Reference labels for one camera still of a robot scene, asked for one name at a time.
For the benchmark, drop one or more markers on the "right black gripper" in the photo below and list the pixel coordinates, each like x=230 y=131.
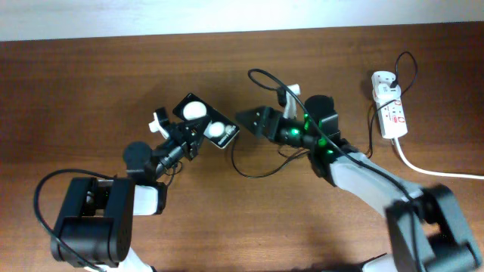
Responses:
x=265 y=113

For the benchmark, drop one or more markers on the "white USB charger adapter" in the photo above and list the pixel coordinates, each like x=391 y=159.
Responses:
x=383 y=92

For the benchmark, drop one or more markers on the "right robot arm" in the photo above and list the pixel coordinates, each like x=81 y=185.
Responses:
x=427 y=228

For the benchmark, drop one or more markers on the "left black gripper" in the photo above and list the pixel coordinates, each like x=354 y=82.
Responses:
x=184 y=134

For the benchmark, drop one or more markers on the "white power strip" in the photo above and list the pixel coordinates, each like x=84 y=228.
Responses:
x=390 y=113

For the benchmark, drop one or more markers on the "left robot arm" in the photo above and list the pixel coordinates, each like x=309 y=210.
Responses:
x=94 y=227

